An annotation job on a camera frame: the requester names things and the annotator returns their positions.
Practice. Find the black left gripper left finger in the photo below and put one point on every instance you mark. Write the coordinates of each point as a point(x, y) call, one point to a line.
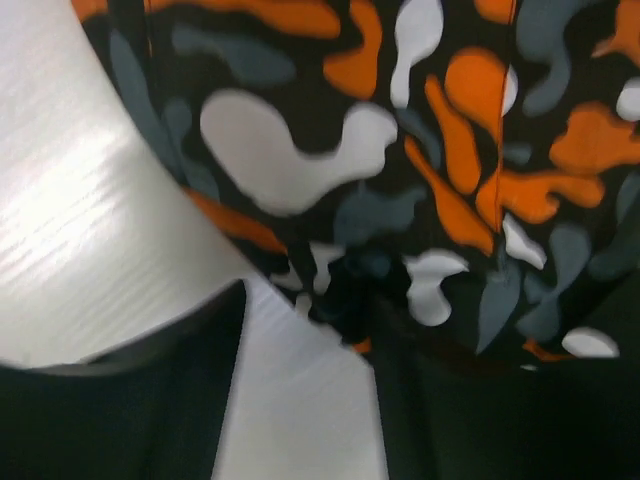
point(151, 409)

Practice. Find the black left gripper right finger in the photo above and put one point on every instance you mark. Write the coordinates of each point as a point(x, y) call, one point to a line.
point(444, 416)

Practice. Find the orange camouflage shorts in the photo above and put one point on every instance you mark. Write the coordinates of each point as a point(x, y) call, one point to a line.
point(476, 163)

